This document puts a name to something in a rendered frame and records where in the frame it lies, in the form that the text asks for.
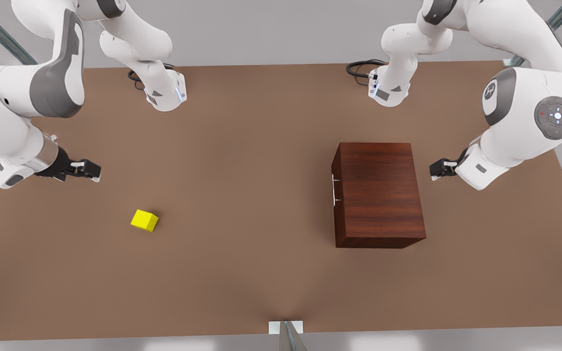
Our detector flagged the dark wooden drawer cabinet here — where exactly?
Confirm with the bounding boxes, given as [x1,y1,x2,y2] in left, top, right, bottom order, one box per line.
[331,142,427,250]

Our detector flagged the yellow cube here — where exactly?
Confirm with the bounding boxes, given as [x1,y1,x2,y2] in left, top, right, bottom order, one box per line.
[130,209,160,233]

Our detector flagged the black cable loop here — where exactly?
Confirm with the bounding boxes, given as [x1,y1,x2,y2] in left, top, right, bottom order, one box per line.
[345,59,387,88]
[128,63,176,91]

